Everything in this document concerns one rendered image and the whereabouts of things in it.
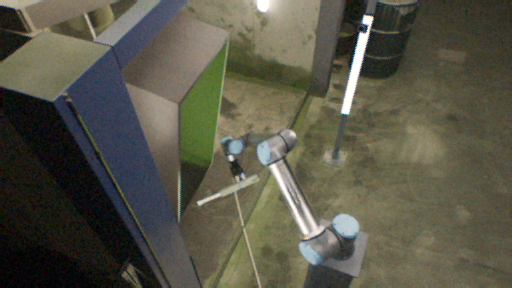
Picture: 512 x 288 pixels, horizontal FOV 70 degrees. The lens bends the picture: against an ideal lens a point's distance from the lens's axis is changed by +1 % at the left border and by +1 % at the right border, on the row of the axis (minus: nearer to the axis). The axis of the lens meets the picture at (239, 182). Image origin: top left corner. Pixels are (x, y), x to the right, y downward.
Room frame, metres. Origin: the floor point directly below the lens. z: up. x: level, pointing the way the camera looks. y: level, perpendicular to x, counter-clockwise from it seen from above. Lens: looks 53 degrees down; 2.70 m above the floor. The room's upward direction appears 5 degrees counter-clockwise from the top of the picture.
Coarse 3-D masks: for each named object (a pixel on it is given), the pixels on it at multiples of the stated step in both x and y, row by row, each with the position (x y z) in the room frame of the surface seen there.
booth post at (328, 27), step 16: (336, 0) 3.10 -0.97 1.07; (320, 16) 3.15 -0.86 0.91; (336, 16) 3.09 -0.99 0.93; (320, 32) 3.14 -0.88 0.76; (336, 32) 3.10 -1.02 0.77; (320, 48) 3.13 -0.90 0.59; (336, 48) 3.23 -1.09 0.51; (320, 64) 3.12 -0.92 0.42; (320, 80) 3.11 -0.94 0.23; (320, 96) 3.10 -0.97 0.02
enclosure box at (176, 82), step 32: (160, 32) 1.74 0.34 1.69; (192, 32) 1.77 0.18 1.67; (224, 32) 1.79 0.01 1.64; (128, 64) 1.49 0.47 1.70; (160, 64) 1.50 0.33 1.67; (192, 64) 1.52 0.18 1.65; (224, 64) 1.81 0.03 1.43; (160, 96) 1.30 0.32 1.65; (192, 96) 1.93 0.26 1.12; (160, 128) 1.32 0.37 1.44; (192, 128) 1.95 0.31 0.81; (160, 160) 1.35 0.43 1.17; (192, 160) 1.92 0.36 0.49; (192, 192) 1.62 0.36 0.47
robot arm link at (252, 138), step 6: (252, 132) 1.78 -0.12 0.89; (270, 132) 1.58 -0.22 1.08; (276, 132) 1.52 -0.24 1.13; (282, 132) 1.42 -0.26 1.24; (288, 132) 1.41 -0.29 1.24; (246, 138) 1.75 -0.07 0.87; (252, 138) 1.69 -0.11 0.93; (258, 138) 1.62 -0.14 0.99; (264, 138) 1.57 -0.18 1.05; (288, 138) 1.36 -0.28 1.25; (294, 138) 1.38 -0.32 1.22; (246, 144) 1.72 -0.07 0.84; (252, 144) 1.71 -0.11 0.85; (258, 144) 1.63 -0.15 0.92; (288, 144) 1.33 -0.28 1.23; (294, 144) 1.36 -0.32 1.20; (288, 150) 1.32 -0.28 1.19
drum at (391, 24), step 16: (368, 0) 3.50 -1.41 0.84; (416, 0) 3.32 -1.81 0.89; (384, 16) 3.33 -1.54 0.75; (400, 16) 3.30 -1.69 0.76; (384, 32) 3.31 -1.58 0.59; (400, 32) 3.29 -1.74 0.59; (352, 48) 3.62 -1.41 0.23; (368, 48) 3.37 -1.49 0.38; (384, 48) 3.30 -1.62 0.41; (400, 48) 3.33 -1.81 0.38; (352, 64) 3.52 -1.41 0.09; (368, 64) 3.35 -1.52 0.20; (384, 64) 3.30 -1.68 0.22
